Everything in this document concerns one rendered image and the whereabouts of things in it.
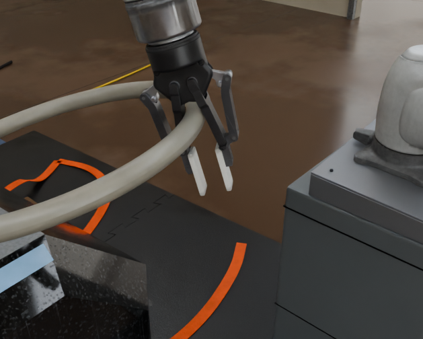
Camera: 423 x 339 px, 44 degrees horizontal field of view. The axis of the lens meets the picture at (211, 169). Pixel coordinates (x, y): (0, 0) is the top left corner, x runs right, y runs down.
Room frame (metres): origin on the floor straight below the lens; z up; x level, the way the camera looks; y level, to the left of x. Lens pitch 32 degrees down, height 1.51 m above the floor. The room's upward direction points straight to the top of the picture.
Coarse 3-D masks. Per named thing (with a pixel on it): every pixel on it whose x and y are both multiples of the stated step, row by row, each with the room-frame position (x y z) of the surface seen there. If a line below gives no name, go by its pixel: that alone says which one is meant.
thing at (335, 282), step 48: (288, 192) 1.07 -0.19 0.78; (288, 240) 1.06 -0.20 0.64; (336, 240) 0.97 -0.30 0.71; (384, 240) 0.90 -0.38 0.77; (288, 288) 1.05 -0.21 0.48; (336, 288) 0.96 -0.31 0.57; (384, 288) 0.88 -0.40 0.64; (288, 336) 1.04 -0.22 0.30; (336, 336) 0.94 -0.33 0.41; (384, 336) 0.87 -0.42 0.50
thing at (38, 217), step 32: (64, 96) 0.92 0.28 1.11; (96, 96) 0.90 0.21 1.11; (128, 96) 0.88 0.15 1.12; (160, 96) 0.84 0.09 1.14; (0, 128) 0.85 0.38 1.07; (192, 128) 0.61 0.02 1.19; (160, 160) 0.54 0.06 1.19; (96, 192) 0.48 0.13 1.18; (0, 224) 0.45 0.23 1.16; (32, 224) 0.45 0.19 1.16
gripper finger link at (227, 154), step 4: (228, 132) 0.67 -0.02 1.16; (228, 136) 0.66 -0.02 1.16; (228, 140) 0.66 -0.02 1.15; (228, 144) 0.66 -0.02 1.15; (228, 148) 0.66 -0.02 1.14; (224, 152) 0.66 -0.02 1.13; (228, 152) 0.66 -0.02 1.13; (224, 156) 0.66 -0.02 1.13; (228, 156) 0.66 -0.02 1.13; (232, 156) 0.66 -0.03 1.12; (224, 160) 0.66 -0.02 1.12; (228, 160) 0.65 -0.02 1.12; (232, 160) 0.65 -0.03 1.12; (228, 164) 0.65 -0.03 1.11; (232, 164) 0.65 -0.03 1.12
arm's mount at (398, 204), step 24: (360, 144) 1.15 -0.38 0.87; (336, 168) 1.05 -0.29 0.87; (360, 168) 1.05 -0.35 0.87; (312, 192) 1.03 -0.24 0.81; (336, 192) 0.99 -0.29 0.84; (360, 192) 0.95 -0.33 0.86; (384, 192) 0.95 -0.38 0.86; (408, 192) 0.95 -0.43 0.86; (360, 216) 0.94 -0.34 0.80; (384, 216) 0.91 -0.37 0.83; (408, 216) 0.88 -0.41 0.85
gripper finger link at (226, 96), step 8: (232, 72) 0.68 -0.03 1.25; (224, 80) 0.66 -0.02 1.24; (224, 88) 0.66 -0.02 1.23; (224, 96) 0.66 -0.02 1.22; (232, 96) 0.68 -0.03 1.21; (224, 104) 0.66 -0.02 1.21; (232, 104) 0.66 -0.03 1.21; (232, 112) 0.65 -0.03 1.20; (232, 120) 0.65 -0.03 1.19; (232, 128) 0.65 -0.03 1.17; (232, 136) 0.65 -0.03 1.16
